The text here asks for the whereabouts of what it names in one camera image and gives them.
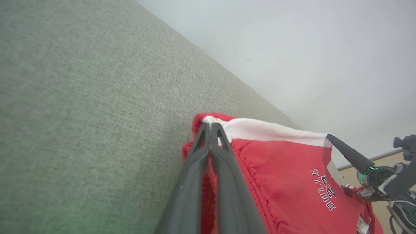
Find white wall skirting board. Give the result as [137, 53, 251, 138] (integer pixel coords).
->
[337, 149, 404, 171]

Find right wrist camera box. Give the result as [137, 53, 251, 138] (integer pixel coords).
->
[393, 134, 416, 161]

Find grey fabric sofa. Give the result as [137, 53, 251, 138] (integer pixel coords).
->
[0, 0, 301, 234]

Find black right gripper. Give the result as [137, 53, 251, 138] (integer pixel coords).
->
[326, 133, 416, 202]

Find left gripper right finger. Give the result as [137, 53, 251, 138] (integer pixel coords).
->
[210, 122, 268, 234]

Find red shirt with white sleeves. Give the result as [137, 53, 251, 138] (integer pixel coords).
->
[341, 184, 371, 202]

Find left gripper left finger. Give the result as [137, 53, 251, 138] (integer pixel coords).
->
[154, 123, 210, 234]

